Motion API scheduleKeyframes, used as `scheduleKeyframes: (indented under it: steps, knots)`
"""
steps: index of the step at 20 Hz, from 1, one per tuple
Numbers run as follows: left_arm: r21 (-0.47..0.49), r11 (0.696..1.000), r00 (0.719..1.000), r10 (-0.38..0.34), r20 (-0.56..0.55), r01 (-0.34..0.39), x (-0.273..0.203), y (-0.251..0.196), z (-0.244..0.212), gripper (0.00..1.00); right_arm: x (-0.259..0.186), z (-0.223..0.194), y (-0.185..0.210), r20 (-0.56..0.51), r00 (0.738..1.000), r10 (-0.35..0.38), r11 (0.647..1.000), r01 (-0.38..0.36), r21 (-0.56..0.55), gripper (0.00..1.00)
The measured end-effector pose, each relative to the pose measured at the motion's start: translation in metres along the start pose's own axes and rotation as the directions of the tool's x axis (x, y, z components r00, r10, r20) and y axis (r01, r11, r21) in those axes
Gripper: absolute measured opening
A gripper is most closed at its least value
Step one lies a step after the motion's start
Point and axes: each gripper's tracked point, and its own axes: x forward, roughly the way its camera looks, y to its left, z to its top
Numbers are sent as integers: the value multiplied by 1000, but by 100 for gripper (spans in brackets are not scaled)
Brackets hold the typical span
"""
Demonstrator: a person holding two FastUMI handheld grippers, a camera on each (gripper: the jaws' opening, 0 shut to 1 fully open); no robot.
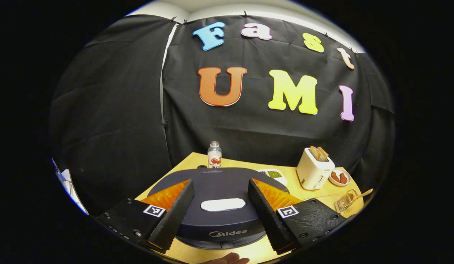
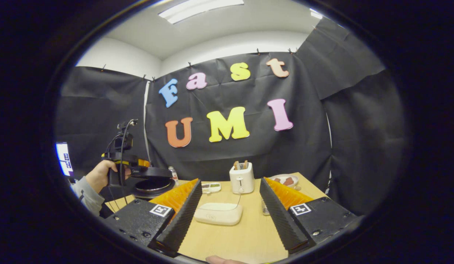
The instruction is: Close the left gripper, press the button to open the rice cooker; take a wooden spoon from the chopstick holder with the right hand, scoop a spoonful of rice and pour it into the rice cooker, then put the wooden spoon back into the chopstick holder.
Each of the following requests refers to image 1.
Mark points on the black backdrop cloth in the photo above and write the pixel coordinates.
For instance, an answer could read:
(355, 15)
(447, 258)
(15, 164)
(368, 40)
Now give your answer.
(120, 110)

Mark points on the white toaster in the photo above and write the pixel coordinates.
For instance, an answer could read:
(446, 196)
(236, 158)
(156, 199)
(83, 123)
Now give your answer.
(313, 174)

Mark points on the brown meat piece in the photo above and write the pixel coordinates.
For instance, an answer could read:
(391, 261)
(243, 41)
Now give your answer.
(335, 177)
(343, 178)

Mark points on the white divided bean dish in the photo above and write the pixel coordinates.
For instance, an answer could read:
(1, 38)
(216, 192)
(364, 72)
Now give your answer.
(273, 175)

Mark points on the dark grey rice cooker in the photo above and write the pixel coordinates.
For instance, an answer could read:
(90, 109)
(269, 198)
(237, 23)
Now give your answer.
(219, 187)

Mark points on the small clear bottle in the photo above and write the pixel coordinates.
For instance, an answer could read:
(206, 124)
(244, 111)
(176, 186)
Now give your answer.
(214, 156)

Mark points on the toast slice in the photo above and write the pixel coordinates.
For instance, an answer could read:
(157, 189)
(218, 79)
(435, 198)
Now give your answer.
(323, 154)
(314, 153)

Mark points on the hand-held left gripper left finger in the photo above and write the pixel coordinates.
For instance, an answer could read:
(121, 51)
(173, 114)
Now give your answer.
(173, 220)

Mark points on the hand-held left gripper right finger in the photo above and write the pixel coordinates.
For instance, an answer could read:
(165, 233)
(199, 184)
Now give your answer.
(269, 220)

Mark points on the wooden spoon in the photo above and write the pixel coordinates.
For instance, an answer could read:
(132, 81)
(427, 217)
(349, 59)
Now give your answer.
(362, 194)

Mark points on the white round plate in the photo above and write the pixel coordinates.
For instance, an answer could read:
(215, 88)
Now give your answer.
(339, 184)

